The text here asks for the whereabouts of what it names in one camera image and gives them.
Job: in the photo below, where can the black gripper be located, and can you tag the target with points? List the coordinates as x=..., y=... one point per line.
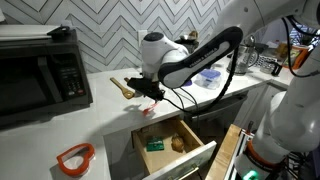
x=145, y=86

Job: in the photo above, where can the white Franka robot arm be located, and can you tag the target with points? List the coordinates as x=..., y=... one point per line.
x=290, y=116

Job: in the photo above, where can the light wooden spoon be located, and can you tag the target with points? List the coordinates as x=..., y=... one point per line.
x=122, y=89

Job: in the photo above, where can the wooden drawer with white front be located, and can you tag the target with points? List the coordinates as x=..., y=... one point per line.
x=186, y=165

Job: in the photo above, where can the green packet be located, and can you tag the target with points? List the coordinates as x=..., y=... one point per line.
x=155, y=144

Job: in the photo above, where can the black and steel coffee maker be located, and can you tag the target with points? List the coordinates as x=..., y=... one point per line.
x=190, y=45

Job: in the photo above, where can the standing wooden utensil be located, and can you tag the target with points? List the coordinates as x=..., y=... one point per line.
x=193, y=34

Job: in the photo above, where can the white lower cabinet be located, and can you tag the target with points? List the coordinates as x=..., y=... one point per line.
x=120, y=156

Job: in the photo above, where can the wooden robot bench top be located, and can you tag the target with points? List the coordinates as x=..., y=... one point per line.
x=223, y=153

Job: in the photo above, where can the glass jug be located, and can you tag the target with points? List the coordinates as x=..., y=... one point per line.
x=241, y=58

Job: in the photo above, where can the metal box grater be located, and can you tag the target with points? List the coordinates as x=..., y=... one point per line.
x=268, y=65

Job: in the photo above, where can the orange heart cookie cutter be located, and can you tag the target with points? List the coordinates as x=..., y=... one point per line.
x=61, y=163

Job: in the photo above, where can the black microwave oven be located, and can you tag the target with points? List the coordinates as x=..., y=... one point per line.
x=33, y=83

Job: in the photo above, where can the colourful snack bag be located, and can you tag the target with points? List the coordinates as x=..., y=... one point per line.
x=296, y=55

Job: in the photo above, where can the white sheet on microwave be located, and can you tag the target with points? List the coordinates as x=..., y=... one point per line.
x=23, y=31

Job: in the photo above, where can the white wall outlet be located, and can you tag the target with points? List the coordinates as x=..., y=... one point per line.
x=142, y=35

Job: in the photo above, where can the aluminium frame rail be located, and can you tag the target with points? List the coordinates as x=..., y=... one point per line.
x=238, y=146

